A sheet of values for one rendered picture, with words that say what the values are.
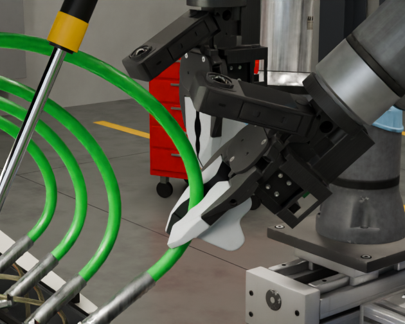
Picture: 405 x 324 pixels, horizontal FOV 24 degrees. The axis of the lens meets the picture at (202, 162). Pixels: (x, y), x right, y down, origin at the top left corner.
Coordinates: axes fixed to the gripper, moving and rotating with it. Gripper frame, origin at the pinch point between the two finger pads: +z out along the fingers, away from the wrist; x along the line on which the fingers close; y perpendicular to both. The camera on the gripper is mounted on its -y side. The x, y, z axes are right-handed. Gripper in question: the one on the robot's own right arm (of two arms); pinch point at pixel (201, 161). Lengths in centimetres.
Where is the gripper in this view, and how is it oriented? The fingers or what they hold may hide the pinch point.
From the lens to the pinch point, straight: 113.6
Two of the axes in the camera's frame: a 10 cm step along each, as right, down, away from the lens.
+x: -5.2, -2.0, 8.3
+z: 0.0, 9.7, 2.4
